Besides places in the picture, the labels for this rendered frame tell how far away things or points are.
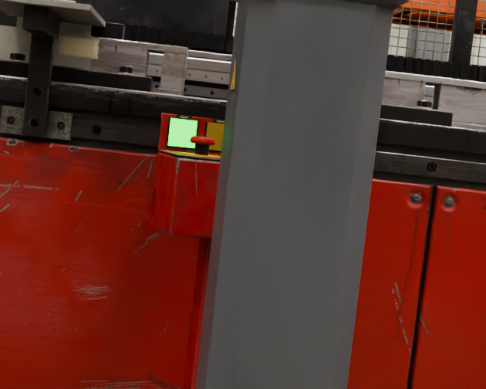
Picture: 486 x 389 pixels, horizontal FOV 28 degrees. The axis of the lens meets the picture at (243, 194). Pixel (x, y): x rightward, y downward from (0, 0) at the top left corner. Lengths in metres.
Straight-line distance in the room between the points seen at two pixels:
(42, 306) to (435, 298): 0.71
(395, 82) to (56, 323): 0.78
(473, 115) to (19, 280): 0.91
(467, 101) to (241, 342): 0.98
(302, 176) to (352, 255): 0.11
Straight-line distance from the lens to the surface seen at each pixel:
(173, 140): 1.58
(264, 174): 1.05
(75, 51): 1.86
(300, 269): 1.07
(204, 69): 2.10
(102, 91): 1.73
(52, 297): 1.77
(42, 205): 1.75
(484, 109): 1.93
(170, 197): 1.45
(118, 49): 1.86
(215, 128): 1.60
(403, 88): 1.89
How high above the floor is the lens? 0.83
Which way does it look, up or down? 4 degrees down
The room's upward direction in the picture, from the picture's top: 6 degrees clockwise
